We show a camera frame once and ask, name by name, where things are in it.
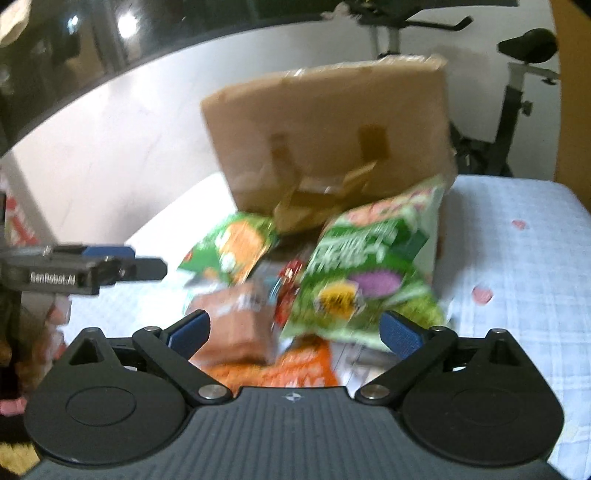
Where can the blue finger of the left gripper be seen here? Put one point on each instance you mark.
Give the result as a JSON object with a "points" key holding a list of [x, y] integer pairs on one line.
{"points": [[117, 251]]}

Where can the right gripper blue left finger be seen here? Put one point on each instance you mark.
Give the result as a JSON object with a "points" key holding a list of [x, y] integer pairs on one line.
{"points": [[167, 353]]}

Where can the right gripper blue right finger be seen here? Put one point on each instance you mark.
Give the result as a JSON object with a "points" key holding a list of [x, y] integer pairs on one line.
{"points": [[419, 351]]}

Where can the orange sausage pack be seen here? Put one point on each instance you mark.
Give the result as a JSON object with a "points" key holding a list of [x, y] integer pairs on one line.
{"points": [[241, 326]]}

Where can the light green veggie ring bag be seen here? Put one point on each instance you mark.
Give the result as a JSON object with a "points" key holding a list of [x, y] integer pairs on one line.
{"points": [[369, 260]]}

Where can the green red corn snack bag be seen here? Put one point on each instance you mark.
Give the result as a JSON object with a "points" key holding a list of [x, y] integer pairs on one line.
{"points": [[229, 252]]}

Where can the orange red chip bag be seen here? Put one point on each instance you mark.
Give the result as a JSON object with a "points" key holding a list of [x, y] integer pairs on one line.
{"points": [[306, 364]]}

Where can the small red snack packet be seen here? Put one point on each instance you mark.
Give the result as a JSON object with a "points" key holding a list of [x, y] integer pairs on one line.
{"points": [[289, 282]]}

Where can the brown cardboard box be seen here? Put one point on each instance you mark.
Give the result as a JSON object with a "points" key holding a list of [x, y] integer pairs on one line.
{"points": [[300, 145]]}

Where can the black exercise bike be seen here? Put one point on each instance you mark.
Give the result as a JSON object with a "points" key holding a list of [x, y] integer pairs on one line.
{"points": [[503, 74]]}

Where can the dark window frame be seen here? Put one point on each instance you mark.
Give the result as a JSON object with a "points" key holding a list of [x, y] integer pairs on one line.
{"points": [[55, 51]]}

